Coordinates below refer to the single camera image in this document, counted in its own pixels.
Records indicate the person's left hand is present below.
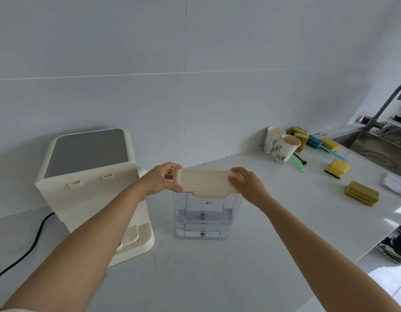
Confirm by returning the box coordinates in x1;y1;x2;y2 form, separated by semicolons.
137;162;184;202

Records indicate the dark yellow sponge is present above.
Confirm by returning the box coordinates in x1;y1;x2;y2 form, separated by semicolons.
294;132;310;153

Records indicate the blue handled sponge brush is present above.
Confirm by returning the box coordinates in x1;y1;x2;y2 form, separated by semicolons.
307;135;349;162

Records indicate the person's right forearm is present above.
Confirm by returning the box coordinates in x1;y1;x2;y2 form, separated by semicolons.
260;195;401;312

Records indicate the printed white paper cup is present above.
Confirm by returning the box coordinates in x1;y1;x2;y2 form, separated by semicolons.
273;134;301;165
263;127;286;155

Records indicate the olive green scouring sponge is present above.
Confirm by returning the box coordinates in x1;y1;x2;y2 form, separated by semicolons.
345;180;380;207

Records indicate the stainless steel sink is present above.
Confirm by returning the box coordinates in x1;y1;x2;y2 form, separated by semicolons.
332;126;401;180

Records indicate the person's right hand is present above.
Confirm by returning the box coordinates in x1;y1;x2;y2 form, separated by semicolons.
227;167;271;212

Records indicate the grey kitchen faucet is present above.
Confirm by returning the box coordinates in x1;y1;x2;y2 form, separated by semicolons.
362;80;401;131

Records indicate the person's black and white shoe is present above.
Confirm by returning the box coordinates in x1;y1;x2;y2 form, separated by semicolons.
375;236;401;265

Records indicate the yellow sponge with black base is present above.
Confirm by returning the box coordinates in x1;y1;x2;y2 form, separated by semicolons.
324;158;352;179

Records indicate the white folded cloth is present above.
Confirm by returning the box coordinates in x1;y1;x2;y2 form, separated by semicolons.
381;172;401;200

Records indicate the cream tank lid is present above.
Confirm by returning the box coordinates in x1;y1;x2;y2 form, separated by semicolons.
165;168;244;196

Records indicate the black power cable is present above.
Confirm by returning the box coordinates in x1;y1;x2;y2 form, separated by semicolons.
0;212;57;287

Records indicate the person's left forearm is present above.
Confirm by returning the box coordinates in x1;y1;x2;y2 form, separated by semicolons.
0;183;148;312

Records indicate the green plastic stirrer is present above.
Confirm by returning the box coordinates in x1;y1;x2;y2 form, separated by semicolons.
291;153;307;173

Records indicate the clear plastic water tank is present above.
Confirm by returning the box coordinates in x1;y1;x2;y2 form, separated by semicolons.
173;189;243;241

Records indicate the cream water dispenser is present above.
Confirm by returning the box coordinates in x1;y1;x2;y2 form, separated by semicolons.
35;128;155;268

